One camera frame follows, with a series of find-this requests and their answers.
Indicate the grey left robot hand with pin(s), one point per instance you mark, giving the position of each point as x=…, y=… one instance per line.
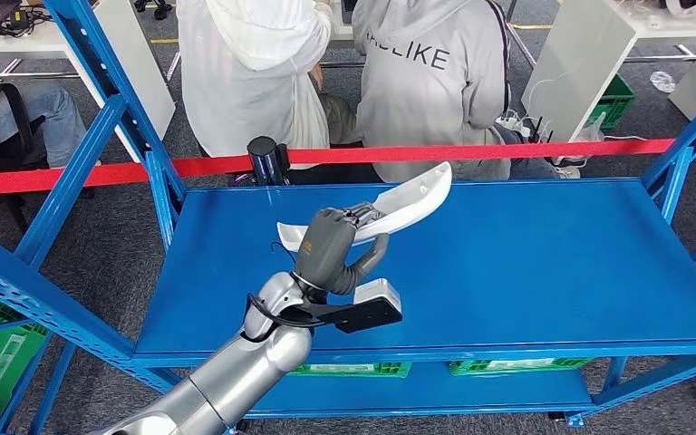
x=324, y=246

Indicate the white plastic part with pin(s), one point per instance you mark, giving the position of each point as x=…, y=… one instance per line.
x=414, y=204

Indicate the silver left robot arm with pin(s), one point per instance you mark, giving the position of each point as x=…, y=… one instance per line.
x=252, y=366

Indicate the person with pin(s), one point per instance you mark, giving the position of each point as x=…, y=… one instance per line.
x=60, y=120
x=252, y=78
x=438, y=102

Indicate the red barrier belt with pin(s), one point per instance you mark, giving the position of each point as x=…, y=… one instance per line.
x=504, y=150

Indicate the white power strip with plugs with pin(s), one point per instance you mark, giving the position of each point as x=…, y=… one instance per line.
x=516, y=125

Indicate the clear plastic wrap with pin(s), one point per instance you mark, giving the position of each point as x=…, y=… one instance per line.
x=662, y=81

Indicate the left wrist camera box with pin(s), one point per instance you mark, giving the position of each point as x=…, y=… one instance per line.
x=372, y=312

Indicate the black barrier post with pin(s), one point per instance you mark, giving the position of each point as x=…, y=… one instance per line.
x=264, y=161

